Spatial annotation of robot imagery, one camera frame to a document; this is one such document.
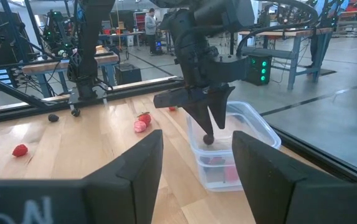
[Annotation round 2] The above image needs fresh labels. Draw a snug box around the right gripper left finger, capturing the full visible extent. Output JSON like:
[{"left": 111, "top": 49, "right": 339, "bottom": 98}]
[{"left": 83, "top": 129, "right": 164, "bottom": 224}]

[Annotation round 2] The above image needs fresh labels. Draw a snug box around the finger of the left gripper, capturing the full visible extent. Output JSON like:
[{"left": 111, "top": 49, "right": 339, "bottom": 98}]
[
  {"left": 207, "top": 83, "right": 236, "bottom": 130},
  {"left": 182, "top": 100, "right": 216, "bottom": 141}
]

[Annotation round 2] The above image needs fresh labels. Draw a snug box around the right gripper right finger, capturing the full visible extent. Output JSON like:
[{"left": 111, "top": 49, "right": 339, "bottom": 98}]
[{"left": 231, "top": 130, "right": 307, "bottom": 224}]

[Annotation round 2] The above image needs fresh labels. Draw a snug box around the red raspberry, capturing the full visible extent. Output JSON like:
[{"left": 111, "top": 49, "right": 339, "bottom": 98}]
[
  {"left": 224, "top": 166, "right": 240, "bottom": 183},
  {"left": 209, "top": 156, "right": 226, "bottom": 166}
]

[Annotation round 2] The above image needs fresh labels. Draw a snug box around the clear plastic tupperware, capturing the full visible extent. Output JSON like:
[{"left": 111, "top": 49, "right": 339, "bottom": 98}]
[{"left": 186, "top": 100, "right": 282, "bottom": 192}]

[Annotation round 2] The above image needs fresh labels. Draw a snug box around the pink raspberry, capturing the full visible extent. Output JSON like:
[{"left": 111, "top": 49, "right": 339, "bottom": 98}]
[{"left": 133, "top": 120, "right": 148, "bottom": 134}]

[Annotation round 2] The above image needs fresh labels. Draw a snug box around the red strawberry with green top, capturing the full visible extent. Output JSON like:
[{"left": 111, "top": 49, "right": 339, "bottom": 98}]
[{"left": 11, "top": 143, "right": 29, "bottom": 158}]

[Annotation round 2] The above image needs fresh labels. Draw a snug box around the black box with green lights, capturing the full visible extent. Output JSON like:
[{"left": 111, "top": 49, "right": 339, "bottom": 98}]
[{"left": 245, "top": 54, "right": 273, "bottom": 86}]

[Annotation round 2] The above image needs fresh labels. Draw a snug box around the person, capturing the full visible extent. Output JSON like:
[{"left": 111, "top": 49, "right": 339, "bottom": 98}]
[{"left": 143, "top": 7, "right": 161, "bottom": 57}]

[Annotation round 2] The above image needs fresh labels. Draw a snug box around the black floor box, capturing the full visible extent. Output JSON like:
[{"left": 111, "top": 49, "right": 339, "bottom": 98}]
[{"left": 114, "top": 63, "right": 143, "bottom": 85}]

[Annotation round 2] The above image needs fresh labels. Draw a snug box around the wooden workbench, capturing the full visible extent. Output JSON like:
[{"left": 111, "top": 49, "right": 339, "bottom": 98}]
[
  {"left": 237, "top": 27, "right": 335, "bottom": 91},
  {"left": 22, "top": 45, "right": 120, "bottom": 99}
]

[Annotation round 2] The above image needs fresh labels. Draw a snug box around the blue display panel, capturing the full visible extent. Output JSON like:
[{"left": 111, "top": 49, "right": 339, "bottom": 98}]
[{"left": 0, "top": 67, "right": 14, "bottom": 87}]

